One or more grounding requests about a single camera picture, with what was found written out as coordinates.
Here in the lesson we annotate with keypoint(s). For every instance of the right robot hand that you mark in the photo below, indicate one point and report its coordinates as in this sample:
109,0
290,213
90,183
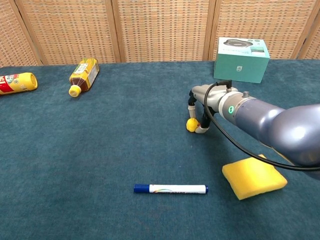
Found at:
210,96

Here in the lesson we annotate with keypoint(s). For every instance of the small yellow rubber duck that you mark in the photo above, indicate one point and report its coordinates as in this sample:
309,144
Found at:
192,125

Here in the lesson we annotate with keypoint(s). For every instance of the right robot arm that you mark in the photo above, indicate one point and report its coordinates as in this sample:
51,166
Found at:
275,125

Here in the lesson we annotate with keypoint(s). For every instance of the teal speaker box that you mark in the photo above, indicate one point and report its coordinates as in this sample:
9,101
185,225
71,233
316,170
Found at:
240,67

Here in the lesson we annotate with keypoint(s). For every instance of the wicker folding screen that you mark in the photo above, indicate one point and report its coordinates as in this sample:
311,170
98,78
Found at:
162,30

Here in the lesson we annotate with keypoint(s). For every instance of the yellow sponge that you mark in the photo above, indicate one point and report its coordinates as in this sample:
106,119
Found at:
253,180

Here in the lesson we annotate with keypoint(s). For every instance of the white marker with blue cap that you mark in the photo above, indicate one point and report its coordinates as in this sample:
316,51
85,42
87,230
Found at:
175,189

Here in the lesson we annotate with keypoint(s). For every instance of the blue table cloth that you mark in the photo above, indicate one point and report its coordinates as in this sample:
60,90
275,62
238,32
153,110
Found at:
100,140

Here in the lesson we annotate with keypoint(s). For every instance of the tea bottle with yellow cap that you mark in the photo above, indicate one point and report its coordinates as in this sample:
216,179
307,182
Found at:
85,73

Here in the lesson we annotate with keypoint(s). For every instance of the yellow bottle with red label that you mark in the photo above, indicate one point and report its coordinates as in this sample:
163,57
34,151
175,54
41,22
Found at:
17,83

